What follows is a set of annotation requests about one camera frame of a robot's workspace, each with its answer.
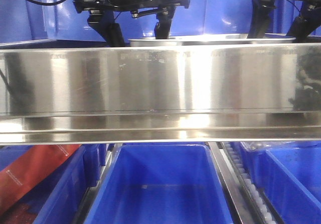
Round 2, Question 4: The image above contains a blue bin upper centre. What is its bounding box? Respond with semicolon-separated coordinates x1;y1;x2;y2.
42;0;252;41

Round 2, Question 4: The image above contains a blue bin upper left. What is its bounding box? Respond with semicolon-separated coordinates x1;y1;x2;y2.
1;0;48;43

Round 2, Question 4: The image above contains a steel divider rail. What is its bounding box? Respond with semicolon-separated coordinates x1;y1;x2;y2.
208;142;255;223

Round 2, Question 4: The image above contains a blue bin lower right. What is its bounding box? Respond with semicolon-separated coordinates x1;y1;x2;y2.
231;141;320;223

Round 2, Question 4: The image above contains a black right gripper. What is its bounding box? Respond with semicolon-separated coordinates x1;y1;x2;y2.
247;0;320;42

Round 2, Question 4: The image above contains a stainless steel shelf rail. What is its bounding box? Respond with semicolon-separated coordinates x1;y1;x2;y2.
1;43;320;145

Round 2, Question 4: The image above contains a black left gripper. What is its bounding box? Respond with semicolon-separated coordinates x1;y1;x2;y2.
73;0;190;47

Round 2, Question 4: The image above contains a blue bin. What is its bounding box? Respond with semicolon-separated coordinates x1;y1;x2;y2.
85;144;233;223
1;144;107;223
231;141;320;223
42;0;252;41
265;0;321;37
1;0;48;43

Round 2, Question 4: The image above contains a red cardboard package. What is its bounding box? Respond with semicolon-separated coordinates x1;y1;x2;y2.
1;144;80;214

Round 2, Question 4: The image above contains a silver metal tray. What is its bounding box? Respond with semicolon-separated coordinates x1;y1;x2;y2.
129;33;295;47

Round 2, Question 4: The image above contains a blue bin lower left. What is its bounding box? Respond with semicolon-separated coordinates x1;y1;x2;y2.
1;144;107;223

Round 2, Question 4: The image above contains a blue bin upper right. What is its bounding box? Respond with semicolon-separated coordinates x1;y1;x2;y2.
265;0;321;37

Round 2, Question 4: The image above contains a blue bin lower centre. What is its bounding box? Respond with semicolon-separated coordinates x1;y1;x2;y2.
85;144;233;223

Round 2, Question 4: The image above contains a clear plastic wrapper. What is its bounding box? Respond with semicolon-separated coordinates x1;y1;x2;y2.
241;140;320;152

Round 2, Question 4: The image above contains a white roller track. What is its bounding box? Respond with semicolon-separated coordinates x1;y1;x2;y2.
222;142;277;223

